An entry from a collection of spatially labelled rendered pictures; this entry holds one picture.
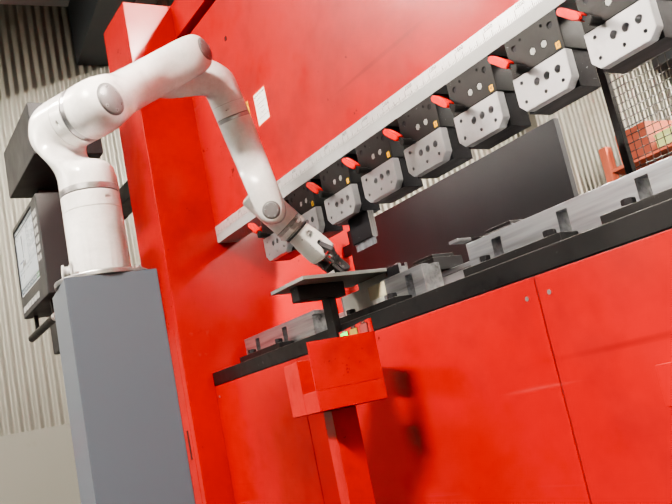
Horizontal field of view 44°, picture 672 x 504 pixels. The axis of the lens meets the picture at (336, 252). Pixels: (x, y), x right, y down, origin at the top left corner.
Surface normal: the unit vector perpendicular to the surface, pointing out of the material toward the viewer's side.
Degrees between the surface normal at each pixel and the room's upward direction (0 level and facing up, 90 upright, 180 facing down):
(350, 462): 90
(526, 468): 90
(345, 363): 90
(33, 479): 90
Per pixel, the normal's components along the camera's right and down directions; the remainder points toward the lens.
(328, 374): 0.33, -0.25
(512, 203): -0.84, 0.07
